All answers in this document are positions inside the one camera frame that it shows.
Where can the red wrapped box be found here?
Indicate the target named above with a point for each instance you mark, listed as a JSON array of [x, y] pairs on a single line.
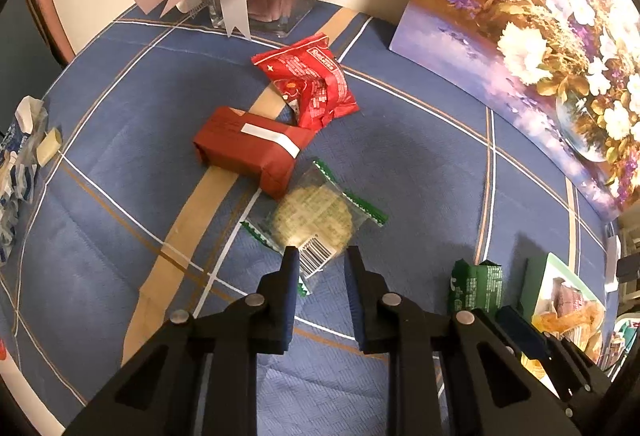
[[240, 145]]

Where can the white tray box teal rim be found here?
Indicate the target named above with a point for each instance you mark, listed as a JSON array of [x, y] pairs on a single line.
[[557, 273]]

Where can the blue white wrapper pile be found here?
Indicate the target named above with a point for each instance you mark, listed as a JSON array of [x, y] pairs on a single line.
[[17, 165]]

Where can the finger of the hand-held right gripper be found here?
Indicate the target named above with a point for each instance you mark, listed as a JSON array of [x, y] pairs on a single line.
[[520, 328]]

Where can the flower painting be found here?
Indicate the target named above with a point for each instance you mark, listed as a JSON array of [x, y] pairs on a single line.
[[525, 40]]

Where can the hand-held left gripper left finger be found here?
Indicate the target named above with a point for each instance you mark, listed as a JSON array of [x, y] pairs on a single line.
[[290, 296]]

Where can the glass vase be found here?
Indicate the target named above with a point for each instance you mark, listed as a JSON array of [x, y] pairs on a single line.
[[270, 15]]

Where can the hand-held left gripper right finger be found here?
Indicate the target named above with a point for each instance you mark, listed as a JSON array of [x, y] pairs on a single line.
[[357, 296]]

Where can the small cream block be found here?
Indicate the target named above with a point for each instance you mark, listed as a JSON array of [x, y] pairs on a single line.
[[49, 148]]

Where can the shiny red candy packet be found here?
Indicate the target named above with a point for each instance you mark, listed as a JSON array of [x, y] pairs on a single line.
[[315, 85]]

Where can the yellow packet with barcode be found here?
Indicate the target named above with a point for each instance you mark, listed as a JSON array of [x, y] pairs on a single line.
[[565, 322]]

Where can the clear rice cake packet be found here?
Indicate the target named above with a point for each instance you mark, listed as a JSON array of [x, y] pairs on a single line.
[[312, 216]]

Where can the pink snack packet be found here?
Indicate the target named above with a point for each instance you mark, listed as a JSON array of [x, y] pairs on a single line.
[[572, 301]]

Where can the dark green snack packet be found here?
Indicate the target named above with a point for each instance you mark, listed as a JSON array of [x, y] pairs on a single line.
[[475, 288]]

